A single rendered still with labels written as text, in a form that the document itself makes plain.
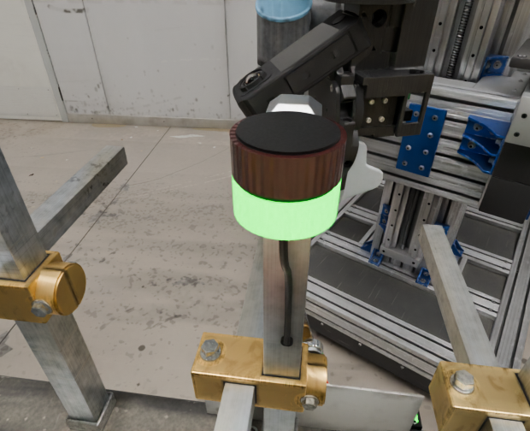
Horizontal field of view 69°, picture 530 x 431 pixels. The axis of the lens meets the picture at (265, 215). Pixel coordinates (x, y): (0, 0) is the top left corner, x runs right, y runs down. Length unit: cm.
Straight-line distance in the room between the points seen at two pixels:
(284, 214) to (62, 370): 37
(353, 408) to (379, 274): 102
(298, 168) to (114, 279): 170
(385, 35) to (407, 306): 117
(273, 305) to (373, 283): 115
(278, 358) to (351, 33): 28
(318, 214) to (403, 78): 17
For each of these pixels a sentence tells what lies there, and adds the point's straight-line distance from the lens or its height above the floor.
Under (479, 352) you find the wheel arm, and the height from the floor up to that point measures 86.
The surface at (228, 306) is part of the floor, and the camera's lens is 163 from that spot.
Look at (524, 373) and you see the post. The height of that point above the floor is 88.
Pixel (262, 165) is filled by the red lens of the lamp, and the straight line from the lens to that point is 18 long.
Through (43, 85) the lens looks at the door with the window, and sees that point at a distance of 367.
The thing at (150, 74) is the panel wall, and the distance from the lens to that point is 321.
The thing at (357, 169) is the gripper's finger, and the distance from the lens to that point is 37.
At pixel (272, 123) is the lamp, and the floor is 114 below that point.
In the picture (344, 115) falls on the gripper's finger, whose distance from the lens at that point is 33.
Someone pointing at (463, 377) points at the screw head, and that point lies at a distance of 44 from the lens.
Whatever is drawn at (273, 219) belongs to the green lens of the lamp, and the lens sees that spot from 19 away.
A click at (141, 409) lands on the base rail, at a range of 61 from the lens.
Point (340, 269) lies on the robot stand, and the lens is 149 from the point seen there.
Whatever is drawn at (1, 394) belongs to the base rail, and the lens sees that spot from 70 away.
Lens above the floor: 122
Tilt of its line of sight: 35 degrees down
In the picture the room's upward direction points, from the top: straight up
